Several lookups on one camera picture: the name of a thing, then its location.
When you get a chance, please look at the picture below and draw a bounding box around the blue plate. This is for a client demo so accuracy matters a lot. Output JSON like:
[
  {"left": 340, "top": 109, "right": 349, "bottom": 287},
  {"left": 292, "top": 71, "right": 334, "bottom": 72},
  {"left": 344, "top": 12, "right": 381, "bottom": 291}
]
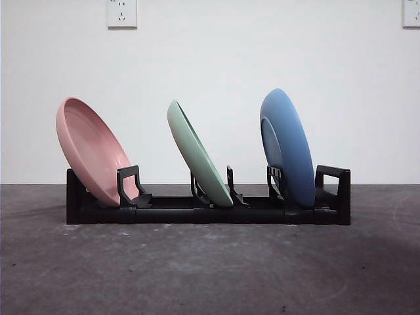
[{"left": 259, "top": 87, "right": 316, "bottom": 211}]

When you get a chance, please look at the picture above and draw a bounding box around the white wall socket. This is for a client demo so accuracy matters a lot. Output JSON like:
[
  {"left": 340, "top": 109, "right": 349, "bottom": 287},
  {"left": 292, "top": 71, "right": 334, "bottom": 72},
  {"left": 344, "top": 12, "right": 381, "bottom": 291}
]
[
  {"left": 402, "top": 0, "right": 420, "bottom": 28},
  {"left": 107, "top": 0, "right": 138, "bottom": 28}
]

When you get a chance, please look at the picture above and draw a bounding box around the black dish rack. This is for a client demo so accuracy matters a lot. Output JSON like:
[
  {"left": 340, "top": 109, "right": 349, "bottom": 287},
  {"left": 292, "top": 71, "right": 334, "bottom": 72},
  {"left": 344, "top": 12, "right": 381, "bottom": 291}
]
[{"left": 66, "top": 164, "right": 351, "bottom": 226}]

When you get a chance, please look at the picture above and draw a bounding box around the pink plate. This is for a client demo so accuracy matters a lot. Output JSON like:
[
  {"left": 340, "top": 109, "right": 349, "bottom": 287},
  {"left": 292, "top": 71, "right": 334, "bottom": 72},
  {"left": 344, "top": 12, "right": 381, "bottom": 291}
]
[{"left": 54, "top": 96, "right": 140, "bottom": 208}]

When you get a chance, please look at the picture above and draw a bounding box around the green plate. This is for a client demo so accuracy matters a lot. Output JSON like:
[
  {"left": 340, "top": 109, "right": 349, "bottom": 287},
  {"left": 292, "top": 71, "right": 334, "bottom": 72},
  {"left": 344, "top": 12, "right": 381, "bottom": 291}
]
[{"left": 167, "top": 98, "right": 234, "bottom": 208}]

